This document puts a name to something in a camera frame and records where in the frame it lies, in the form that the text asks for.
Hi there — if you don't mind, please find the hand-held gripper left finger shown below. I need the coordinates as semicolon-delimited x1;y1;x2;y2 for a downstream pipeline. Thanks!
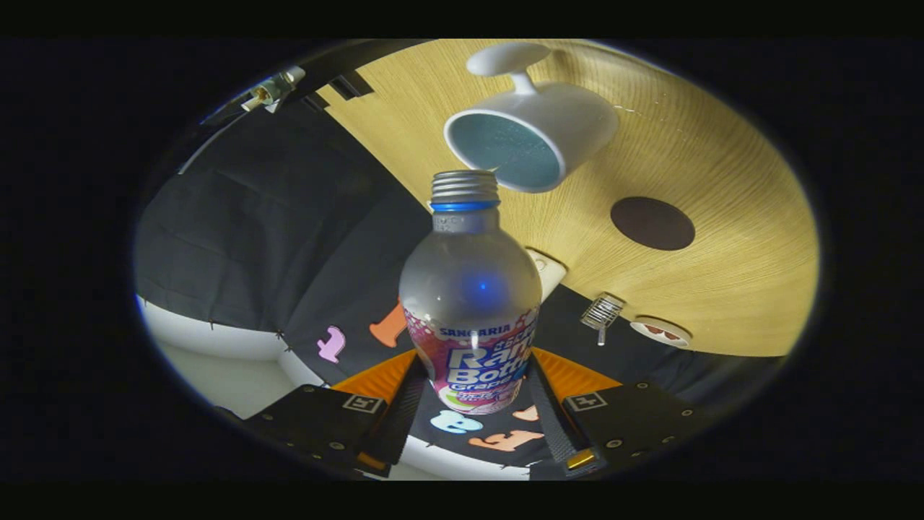
245;350;430;477

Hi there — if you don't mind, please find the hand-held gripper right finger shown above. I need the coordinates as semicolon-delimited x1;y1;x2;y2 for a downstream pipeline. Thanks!
527;348;715;477

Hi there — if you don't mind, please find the silver juice bottle pink label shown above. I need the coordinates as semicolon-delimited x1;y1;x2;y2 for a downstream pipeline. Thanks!
398;170;543;416

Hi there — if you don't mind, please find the dark brown round coaster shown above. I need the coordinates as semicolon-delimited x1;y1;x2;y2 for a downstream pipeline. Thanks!
610;196;697;251

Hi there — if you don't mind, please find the white cup blue inside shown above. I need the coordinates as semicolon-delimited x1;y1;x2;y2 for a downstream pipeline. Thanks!
443;41;620;194

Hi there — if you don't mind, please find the white round plate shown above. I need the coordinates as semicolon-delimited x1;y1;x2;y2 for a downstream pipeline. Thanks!
629;316;694;349

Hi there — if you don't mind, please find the white toaster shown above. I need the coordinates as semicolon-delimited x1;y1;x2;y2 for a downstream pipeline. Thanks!
526;248;568;303

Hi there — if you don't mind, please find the wooden table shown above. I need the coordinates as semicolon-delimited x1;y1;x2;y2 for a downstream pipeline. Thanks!
318;40;820;358

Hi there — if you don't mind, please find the black backdrop cloth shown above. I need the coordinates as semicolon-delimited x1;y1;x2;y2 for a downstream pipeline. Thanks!
134;40;788;470

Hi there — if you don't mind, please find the white shelf with small items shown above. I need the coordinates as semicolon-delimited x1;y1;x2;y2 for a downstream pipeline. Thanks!
242;65;308;113

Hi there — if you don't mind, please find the metal wire holder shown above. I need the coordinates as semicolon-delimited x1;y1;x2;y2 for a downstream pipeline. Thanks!
580;292;626;347

